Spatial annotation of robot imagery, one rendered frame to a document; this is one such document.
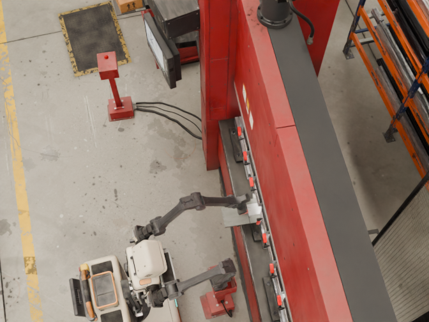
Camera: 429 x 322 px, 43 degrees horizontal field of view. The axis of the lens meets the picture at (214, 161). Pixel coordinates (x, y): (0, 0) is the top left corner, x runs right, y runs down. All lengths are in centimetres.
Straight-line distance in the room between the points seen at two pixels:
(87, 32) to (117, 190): 190
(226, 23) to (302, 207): 141
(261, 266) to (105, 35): 327
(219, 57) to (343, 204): 156
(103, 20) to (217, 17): 299
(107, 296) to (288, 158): 178
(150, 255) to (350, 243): 136
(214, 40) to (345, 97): 242
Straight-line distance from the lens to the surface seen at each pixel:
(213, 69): 380
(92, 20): 626
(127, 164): 520
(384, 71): 542
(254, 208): 388
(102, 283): 387
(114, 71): 482
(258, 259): 389
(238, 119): 425
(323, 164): 261
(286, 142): 264
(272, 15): 300
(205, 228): 489
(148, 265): 336
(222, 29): 349
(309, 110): 275
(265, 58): 291
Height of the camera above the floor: 458
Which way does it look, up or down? 63 degrees down
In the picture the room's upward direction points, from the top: 1 degrees clockwise
